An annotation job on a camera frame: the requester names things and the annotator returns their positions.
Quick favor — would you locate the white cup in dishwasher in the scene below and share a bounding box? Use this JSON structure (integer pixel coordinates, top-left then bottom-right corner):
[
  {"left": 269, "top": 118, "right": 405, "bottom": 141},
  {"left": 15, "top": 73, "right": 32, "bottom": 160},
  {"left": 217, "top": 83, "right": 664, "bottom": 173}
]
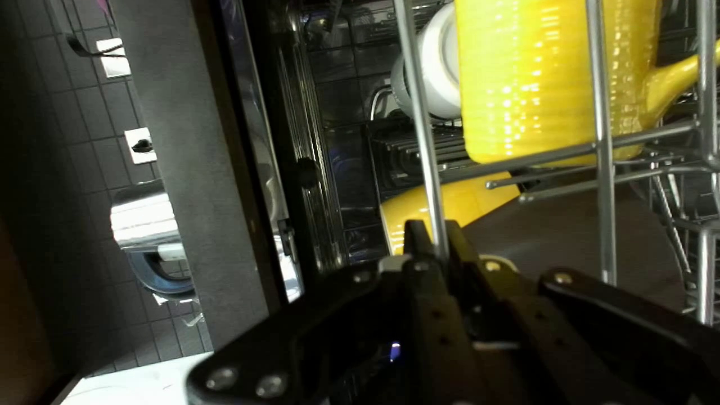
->
[{"left": 387, "top": 2, "right": 465, "bottom": 124}]

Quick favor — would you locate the wall light switch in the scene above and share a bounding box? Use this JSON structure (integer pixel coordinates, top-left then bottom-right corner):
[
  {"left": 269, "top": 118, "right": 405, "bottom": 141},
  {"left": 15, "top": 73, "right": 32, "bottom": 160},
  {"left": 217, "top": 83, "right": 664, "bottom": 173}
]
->
[{"left": 94, "top": 34, "right": 134, "bottom": 80}]

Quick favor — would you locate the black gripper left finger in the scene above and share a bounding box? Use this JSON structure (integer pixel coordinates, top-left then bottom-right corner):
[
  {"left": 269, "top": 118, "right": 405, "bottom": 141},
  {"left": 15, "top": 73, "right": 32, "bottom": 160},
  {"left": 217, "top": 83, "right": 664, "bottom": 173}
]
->
[{"left": 187, "top": 217, "right": 467, "bottom": 405}]

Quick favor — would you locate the wall power outlet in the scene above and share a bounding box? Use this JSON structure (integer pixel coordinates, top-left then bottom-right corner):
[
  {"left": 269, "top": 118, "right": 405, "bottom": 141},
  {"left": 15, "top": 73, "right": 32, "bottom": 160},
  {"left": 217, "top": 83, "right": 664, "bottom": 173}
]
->
[{"left": 122, "top": 126, "right": 159, "bottom": 166}]

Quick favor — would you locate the dark dishwasher tub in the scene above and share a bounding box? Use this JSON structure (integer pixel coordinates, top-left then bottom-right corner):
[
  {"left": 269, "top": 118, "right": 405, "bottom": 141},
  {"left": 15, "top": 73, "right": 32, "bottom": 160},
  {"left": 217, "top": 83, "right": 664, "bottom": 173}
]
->
[{"left": 212, "top": 0, "right": 467, "bottom": 301}]

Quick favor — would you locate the yellow mug with handle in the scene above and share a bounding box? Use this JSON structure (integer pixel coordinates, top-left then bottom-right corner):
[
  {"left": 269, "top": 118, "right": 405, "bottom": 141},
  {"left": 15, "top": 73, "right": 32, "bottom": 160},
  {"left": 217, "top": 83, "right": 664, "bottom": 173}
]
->
[{"left": 451, "top": 0, "right": 720, "bottom": 168}]

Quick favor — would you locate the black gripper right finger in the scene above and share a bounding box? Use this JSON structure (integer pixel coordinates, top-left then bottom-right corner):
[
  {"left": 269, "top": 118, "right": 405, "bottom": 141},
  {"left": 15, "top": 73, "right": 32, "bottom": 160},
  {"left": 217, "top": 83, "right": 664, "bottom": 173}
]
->
[{"left": 445, "top": 220, "right": 720, "bottom": 405}]

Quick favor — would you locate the wire dishwasher rack with cups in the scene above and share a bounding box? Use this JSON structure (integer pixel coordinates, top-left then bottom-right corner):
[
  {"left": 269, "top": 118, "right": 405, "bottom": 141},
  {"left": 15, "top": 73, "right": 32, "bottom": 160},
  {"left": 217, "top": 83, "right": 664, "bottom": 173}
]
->
[{"left": 366, "top": 0, "right": 720, "bottom": 328}]

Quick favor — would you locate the yellow plastic cup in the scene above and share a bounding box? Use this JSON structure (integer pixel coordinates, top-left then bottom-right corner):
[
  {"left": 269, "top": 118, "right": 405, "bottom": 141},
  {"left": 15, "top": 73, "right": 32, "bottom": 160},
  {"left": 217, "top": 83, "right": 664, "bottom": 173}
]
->
[{"left": 375, "top": 170, "right": 523, "bottom": 253}]

